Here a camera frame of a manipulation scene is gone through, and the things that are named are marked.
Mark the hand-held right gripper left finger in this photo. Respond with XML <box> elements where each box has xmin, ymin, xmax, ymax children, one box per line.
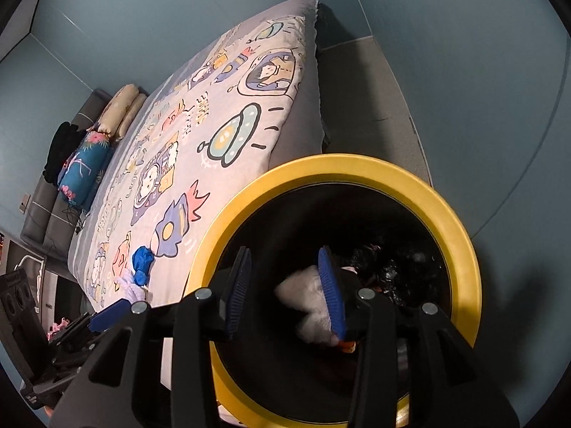
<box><xmin>49</xmin><ymin>246</ymin><xmax>253</xmax><ymax>428</ymax></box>

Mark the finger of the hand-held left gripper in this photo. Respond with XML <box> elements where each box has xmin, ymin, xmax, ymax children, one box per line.
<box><xmin>49</xmin><ymin>299</ymin><xmax>131</xmax><ymax>360</ymax></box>

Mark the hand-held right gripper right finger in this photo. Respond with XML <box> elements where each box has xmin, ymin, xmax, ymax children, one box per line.
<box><xmin>318</xmin><ymin>245</ymin><xmax>520</xmax><ymax>428</ymax></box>

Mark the white sock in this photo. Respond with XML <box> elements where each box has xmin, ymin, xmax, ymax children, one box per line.
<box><xmin>273</xmin><ymin>265</ymin><xmax>342</xmax><ymax>345</ymax></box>

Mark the pale lavender plastic bag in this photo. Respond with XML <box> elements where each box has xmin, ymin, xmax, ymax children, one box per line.
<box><xmin>113</xmin><ymin>270</ymin><xmax>151</xmax><ymax>305</ymax></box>

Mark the blue sock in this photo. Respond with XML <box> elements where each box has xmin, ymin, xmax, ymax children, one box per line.
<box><xmin>131</xmin><ymin>245</ymin><xmax>155</xmax><ymax>287</ymax></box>

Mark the black plastic bag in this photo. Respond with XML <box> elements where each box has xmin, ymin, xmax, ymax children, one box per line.
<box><xmin>379</xmin><ymin>250</ymin><xmax>448</xmax><ymax>305</ymax></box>

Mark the yellow-rimmed black bin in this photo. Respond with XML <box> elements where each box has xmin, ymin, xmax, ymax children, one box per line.
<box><xmin>185</xmin><ymin>154</ymin><xmax>483</xmax><ymax>427</ymax></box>

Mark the grey shelf unit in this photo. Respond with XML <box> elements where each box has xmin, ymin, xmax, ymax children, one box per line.
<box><xmin>0</xmin><ymin>232</ymin><xmax>82</xmax><ymax>335</ymax></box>

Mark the grey padded headboard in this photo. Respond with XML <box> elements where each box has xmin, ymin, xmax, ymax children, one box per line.
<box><xmin>20</xmin><ymin>89</ymin><xmax>112</xmax><ymax>260</ymax></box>

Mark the blue floral pillow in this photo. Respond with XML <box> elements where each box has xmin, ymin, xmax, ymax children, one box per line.
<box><xmin>58</xmin><ymin>129</ymin><xmax>115</xmax><ymax>211</ymax></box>

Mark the black cloth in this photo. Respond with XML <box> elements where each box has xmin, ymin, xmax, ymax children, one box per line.
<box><xmin>42</xmin><ymin>122</ymin><xmax>84</xmax><ymax>187</ymax></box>

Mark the bed with cartoon sheet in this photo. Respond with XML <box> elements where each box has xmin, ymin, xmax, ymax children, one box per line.
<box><xmin>67</xmin><ymin>0</ymin><xmax>319</xmax><ymax>382</ymax></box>

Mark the beige pillow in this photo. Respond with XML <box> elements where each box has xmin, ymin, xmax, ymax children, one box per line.
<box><xmin>113</xmin><ymin>93</ymin><xmax>149</xmax><ymax>140</ymax></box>
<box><xmin>96</xmin><ymin>84</ymin><xmax>137</xmax><ymax>137</ymax></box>

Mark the black cable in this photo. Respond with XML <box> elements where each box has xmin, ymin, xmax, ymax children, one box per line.
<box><xmin>62</xmin><ymin>205</ymin><xmax>91</xmax><ymax>235</ymax></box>

